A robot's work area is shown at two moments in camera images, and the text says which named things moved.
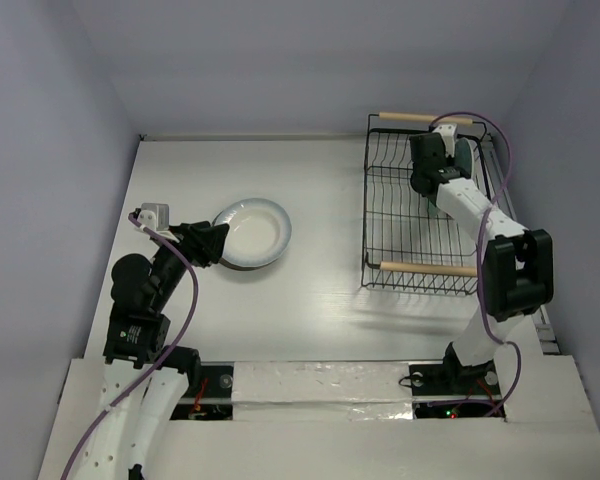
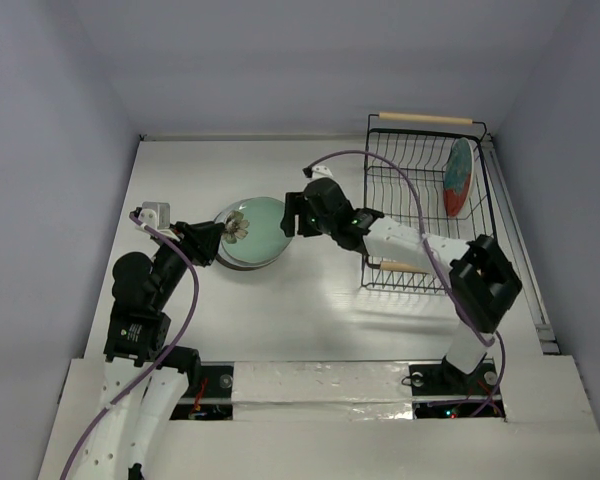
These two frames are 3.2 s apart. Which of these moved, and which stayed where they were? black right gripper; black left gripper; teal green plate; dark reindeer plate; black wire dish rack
Moved: black right gripper; teal green plate
Stayed: dark reindeer plate; black left gripper; black wire dish rack
